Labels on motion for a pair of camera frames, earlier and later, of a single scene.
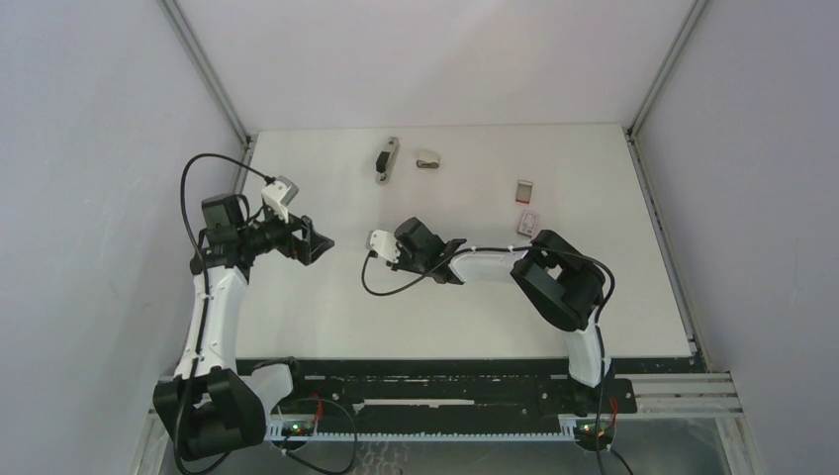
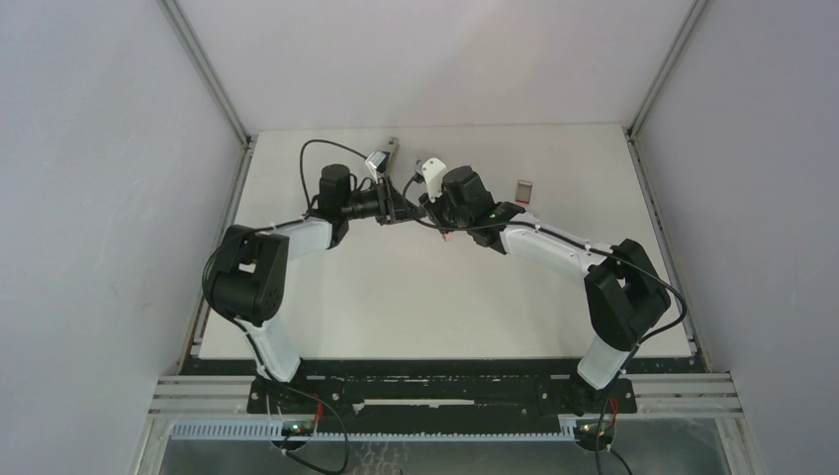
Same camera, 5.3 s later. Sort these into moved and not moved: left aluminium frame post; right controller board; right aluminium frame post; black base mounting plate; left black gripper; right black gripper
Moved: left black gripper; right black gripper
Not moved: right aluminium frame post; right controller board; left aluminium frame post; black base mounting plate
